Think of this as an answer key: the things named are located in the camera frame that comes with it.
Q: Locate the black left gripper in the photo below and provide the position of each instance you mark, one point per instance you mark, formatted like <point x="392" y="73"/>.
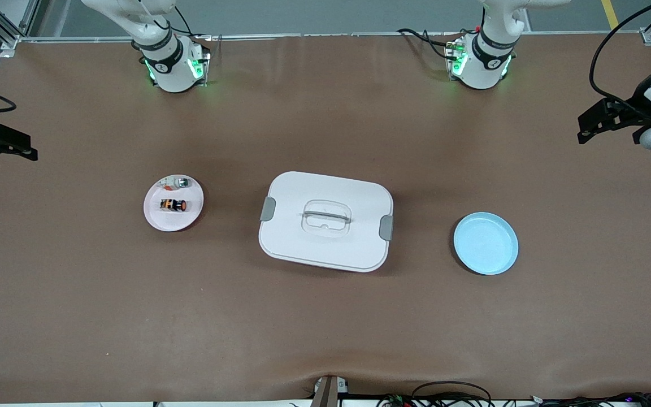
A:
<point x="634" y="112"/>

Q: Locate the orange and black push-button switch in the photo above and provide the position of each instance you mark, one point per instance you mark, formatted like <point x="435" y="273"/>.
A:
<point x="173" y="204"/>

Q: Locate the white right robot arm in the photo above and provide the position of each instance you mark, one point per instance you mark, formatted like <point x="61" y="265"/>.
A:
<point x="173" y="73"/>

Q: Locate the light blue round plate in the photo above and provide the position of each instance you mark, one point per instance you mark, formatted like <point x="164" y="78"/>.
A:
<point x="484" y="243"/>

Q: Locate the pink round plate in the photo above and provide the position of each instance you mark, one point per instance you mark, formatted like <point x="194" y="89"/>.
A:
<point x="161" y="221"/>

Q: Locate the grey box latch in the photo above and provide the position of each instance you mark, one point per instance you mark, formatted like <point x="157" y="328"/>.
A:
<point x="386" y="228"/>
<point x="268" y="209"/>

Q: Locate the white lidded storage box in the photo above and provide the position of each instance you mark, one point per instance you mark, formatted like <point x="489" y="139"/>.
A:
<point x="303" y="249"/>

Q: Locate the brown camera mount bracket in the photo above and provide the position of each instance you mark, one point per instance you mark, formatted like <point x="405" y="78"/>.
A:
<point x="325" y="393"/>

